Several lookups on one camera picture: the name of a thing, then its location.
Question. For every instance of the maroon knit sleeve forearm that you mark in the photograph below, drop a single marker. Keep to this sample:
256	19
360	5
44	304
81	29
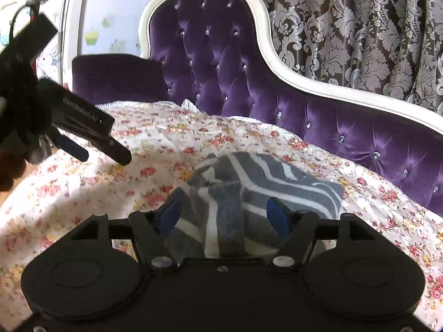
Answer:
12	167

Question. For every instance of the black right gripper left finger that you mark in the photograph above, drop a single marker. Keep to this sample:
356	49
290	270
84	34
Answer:
149	231

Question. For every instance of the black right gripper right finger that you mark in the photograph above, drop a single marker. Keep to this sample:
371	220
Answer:
296	229

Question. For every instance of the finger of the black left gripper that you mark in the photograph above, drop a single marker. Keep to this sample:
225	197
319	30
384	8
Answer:
69	146
113	149

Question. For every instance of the purple tufted white-framed headboard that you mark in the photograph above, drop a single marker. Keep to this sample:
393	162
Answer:
218	54

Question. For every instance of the floral bedspread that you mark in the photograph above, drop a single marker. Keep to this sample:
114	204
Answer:
168	141

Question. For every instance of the grey white striped knit garment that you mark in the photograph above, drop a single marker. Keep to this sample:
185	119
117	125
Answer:
224	205

